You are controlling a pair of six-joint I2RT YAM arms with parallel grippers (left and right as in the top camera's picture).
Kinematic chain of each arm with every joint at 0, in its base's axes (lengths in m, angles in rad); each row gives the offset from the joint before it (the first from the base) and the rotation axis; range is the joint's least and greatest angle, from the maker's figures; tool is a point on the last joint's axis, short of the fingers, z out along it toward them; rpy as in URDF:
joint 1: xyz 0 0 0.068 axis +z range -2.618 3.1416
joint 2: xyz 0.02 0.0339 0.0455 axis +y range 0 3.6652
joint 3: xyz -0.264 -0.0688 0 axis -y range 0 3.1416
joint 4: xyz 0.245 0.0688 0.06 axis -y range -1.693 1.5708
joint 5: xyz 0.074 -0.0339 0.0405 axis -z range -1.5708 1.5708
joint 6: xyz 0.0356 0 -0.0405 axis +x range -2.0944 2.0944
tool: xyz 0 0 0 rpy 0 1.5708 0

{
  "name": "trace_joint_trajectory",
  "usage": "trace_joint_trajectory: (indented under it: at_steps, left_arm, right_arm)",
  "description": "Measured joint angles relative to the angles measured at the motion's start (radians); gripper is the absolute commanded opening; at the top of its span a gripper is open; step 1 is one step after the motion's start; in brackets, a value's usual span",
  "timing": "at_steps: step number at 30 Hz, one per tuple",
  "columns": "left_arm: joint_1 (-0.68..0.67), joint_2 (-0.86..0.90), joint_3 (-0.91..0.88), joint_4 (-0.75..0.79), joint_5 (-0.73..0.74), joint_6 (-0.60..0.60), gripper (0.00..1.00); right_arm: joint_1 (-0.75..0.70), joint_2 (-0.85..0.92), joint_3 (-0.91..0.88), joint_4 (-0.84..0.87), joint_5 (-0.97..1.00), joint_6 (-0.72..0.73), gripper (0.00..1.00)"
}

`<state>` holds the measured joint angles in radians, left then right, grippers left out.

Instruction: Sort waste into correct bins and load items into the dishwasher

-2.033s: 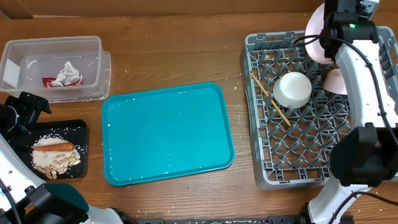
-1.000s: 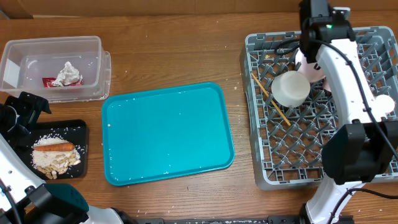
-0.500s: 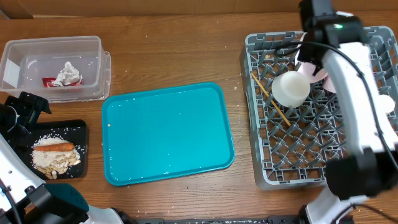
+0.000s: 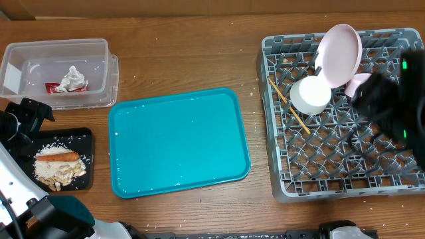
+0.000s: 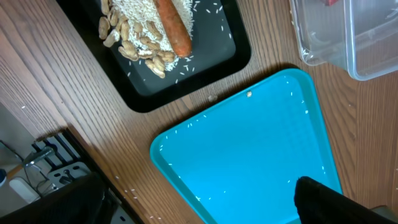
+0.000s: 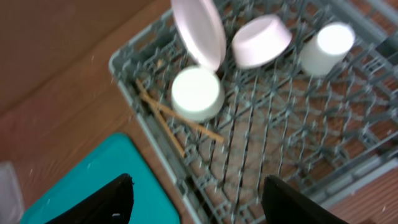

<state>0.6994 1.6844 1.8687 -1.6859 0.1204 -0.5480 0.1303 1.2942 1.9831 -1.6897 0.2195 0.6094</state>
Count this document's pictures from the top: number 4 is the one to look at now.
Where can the red snack wrapper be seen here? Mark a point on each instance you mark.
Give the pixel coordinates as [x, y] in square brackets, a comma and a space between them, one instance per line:
[51, 88]

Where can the black plastic tray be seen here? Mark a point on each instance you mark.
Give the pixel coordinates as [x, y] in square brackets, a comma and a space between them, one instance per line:
[80, 140]

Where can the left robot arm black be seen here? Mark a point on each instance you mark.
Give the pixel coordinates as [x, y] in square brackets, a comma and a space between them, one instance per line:
[27, 211]

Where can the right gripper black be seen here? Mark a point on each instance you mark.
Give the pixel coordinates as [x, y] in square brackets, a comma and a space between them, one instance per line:
[378, 129]

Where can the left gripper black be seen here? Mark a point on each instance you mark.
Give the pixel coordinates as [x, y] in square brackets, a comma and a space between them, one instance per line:
[33, 113]

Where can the wooden chopstick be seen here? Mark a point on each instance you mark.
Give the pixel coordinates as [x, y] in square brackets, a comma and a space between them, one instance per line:
[290, 108]

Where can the pink bowl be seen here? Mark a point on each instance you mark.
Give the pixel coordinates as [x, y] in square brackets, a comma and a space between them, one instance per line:
[355, 82]

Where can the clear plastic bin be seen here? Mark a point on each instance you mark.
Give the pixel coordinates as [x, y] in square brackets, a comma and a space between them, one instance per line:
[17, 53]

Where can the white bowl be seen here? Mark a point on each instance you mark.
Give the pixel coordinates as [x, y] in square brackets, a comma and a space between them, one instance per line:
[310, 95]

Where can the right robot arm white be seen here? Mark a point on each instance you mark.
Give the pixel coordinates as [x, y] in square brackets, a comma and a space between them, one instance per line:
[412, 66]

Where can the white plate with food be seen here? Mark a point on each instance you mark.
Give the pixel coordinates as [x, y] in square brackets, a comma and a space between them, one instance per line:
[339, 55]

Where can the white napkin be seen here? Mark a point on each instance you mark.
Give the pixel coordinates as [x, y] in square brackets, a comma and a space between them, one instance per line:
[72, 81]

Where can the orange carrot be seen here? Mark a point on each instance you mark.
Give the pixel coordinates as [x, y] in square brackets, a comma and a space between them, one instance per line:
[59, 157]

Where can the peanuts and rice food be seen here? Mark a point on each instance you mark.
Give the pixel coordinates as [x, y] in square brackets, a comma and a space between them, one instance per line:
[58, 175]

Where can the teal serving tray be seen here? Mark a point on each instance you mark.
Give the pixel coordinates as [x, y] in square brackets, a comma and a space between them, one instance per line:
[178, 142]

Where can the grey dishwasher rack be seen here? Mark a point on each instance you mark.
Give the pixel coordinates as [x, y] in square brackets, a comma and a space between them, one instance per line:
[336, 160]

